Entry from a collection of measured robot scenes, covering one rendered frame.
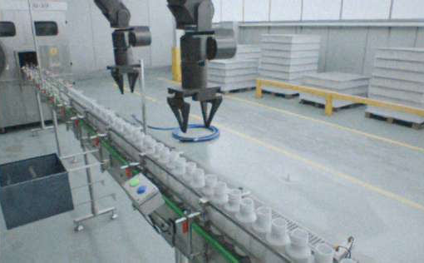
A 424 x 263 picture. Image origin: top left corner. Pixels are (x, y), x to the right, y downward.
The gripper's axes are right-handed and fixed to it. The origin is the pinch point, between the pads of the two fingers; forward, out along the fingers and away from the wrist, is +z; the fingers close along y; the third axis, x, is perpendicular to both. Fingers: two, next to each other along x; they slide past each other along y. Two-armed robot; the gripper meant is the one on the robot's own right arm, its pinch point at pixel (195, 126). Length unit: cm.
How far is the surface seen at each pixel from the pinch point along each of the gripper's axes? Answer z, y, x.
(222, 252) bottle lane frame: 40.9, 9.0, 1.3
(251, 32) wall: -10, 721, 731
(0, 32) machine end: -23, -14, 526
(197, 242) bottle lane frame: 46.0, 9.0, 14.6
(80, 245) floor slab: 140, -5, 164
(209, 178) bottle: 25.0, 15.8, 16.5
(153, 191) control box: 28.6, -0.1, 25.7
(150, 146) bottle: 25, 14, 55
